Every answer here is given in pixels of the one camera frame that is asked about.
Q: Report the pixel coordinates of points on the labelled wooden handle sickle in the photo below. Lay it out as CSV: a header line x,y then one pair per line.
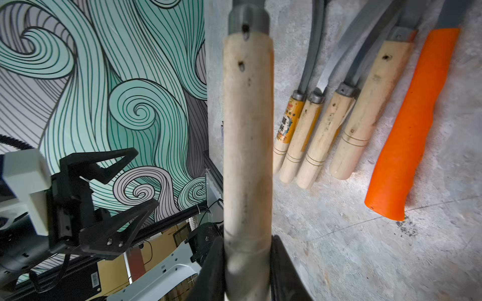
x,y
296,102

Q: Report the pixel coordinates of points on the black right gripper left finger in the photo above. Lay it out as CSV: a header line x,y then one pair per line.
x,y
210,284

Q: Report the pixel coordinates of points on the large wooden handle sickle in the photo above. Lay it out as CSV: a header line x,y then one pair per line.
x,y
248,115

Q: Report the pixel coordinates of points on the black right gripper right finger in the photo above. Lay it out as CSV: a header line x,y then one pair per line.
x,y
285,282

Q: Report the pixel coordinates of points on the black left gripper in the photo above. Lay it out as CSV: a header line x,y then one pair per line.
x,y
71,215

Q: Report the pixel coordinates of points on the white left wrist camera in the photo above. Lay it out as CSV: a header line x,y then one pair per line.
x,y
25,178

